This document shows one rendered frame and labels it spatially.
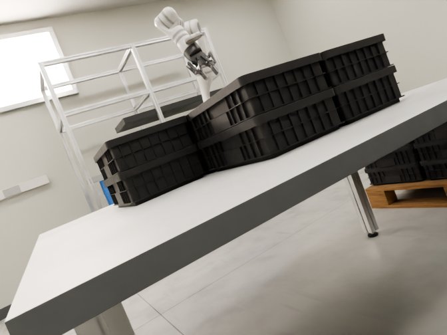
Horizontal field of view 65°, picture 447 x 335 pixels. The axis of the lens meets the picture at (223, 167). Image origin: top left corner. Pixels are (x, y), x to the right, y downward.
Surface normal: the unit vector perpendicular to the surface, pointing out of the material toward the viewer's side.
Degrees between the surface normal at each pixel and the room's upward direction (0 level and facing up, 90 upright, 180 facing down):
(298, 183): 90
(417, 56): 90
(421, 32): 90
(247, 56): 90
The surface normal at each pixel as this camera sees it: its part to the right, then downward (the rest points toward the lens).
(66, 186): 0.44, -0.11
